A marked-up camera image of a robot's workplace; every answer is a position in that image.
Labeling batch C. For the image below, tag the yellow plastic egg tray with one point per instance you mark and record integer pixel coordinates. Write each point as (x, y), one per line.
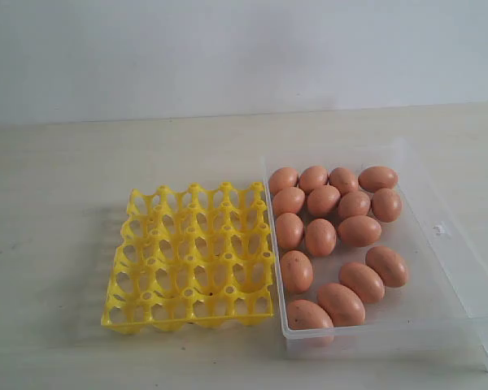
(199, 257)

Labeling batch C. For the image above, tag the clear plastic container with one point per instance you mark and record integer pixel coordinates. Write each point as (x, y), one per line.
(445, 301)

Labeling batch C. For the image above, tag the brown speckled egg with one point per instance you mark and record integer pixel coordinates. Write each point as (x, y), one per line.
(296, 272)
(304, 314)

